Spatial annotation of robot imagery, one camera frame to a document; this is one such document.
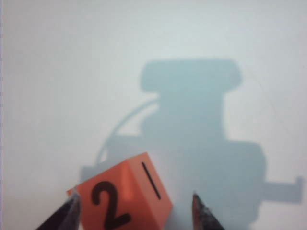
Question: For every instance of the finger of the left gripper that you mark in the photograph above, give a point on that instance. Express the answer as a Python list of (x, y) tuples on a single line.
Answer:
[(67, 215), (202, 215)]

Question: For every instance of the orange foam cube with Q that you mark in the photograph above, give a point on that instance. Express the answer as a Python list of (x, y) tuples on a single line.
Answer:
[(134, 191)]

